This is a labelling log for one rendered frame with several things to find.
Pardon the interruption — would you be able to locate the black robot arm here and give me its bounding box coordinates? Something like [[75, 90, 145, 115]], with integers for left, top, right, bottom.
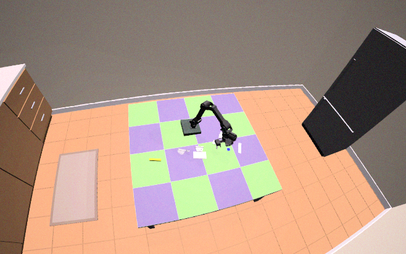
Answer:
[[189, 100, 237, 147]]

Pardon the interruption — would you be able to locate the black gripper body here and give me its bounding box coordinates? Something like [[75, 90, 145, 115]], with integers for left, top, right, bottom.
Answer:
[[215, 136, 229, 146]]

